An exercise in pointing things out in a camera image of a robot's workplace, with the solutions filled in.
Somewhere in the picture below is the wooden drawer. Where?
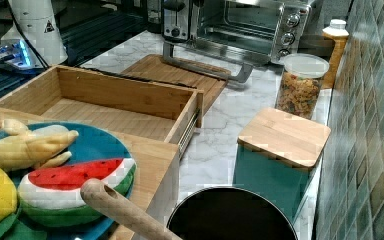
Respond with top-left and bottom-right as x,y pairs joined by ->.
0,66 -> 203,151

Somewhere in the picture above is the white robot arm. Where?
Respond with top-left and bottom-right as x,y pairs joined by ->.
1,0 -> 68,70

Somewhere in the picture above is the wooden cutting board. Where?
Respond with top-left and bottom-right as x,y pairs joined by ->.
122,54 -> 227,114

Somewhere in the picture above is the stainless toaster oven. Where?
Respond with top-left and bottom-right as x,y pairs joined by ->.
163,0 -> 323,83

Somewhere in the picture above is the teal canister with wooden lid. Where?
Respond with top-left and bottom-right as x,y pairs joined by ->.
233,108 -> 331,221

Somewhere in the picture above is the black utensil pot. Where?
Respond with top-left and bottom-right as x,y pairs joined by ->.
167,187 -> 298,240

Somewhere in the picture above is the blue round plate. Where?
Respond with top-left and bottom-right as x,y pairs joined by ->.
0,122 -> 133,240

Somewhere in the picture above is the black two-slot toaster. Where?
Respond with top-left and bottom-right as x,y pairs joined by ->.
162,0 -> 198,43

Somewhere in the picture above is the clear pasta jar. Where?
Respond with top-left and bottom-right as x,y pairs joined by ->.
275,53 -> 329,119

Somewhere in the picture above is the wooden spoon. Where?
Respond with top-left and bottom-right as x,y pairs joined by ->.
80,179 -> 182,240

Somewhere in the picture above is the plush peeled banana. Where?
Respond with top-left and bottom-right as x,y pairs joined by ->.
0,119 -> 79,172

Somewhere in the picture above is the plush watermelon slice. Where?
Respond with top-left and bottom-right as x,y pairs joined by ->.
18,158 -> 136,227

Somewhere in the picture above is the orange juice bottle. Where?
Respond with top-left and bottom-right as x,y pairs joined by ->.
322,19 -> 349,89

